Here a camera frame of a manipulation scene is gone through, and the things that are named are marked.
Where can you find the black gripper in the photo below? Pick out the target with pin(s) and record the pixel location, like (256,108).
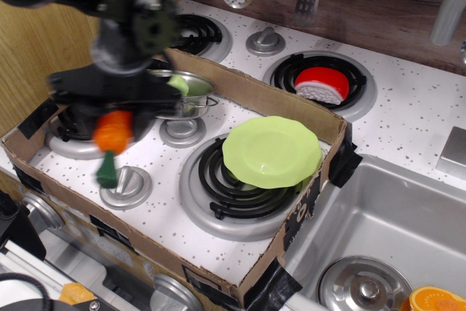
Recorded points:
(94,92)

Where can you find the orange toy carrot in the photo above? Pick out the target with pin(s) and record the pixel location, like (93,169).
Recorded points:
(112,134)

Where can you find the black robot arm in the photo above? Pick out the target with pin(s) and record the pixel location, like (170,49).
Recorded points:
(131,33)

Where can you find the light green plastic plate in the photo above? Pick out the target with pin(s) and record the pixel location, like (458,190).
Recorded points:
(271,152)

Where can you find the green toy vegetable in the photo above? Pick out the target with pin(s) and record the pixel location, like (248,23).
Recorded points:
(179,83)

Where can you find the small steel pot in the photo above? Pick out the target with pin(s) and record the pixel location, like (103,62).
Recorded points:
(196,103)

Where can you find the middle silver stove knob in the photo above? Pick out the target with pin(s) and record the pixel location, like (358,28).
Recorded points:
(182,134)

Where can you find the silver stove knob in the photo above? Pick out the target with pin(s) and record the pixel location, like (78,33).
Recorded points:
(265,43)
(133,187)
(182,134)

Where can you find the back left black burner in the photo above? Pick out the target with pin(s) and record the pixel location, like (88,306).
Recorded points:
(203,36)

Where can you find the black burner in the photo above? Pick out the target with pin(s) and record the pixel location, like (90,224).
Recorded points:
(70,133)
(225,207)
(203,36)
(362,97)

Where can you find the front left black burner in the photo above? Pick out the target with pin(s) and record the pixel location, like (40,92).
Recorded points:
(70,133)

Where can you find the front silver stove knob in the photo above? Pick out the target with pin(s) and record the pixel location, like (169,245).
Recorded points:
(133,187)

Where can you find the brown cardboard fence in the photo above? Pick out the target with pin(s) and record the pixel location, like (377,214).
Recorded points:
(158,236)

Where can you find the front right black burner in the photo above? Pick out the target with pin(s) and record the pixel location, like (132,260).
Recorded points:
(225,207)

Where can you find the back silver stove knob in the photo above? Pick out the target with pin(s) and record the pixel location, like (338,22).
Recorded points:
(265,43)

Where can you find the back right black burner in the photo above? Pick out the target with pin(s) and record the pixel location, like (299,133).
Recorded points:
(362,97)

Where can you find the silver left panel knob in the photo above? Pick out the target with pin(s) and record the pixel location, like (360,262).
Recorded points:
(42,215)

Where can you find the silver panel knob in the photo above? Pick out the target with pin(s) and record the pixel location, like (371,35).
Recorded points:
(42,215)
(169,294)

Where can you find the red toy cheese wedge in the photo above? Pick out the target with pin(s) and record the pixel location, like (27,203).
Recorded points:
(323,85)

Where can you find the hanging silver spatula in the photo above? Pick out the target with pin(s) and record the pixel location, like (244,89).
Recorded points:
(305,12)

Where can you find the silver front panel knob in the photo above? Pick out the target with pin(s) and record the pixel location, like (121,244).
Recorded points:
(169,294)

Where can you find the orange toy at bottom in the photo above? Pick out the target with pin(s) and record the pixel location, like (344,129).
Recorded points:
(75,293)

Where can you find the silver sink basin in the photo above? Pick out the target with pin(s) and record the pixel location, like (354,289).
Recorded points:
(409,221)

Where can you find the silver pot lid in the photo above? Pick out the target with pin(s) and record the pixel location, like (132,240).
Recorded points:
(362,283)

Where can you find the grey faucet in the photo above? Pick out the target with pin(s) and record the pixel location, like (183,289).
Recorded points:
(446,22)

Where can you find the silver square faucet base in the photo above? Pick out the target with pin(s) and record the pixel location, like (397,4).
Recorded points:
(452,158)

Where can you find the orange slice toy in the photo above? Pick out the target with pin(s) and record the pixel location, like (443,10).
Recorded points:
(429,298)

